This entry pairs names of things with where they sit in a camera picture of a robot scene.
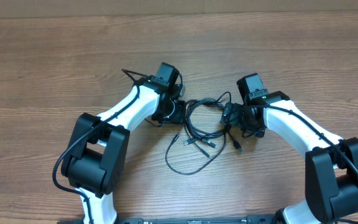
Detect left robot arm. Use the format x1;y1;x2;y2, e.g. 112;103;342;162
52;63;185;223

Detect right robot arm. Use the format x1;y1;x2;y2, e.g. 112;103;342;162
221;73;358;224

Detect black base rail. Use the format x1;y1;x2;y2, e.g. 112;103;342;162
57;213;284;224

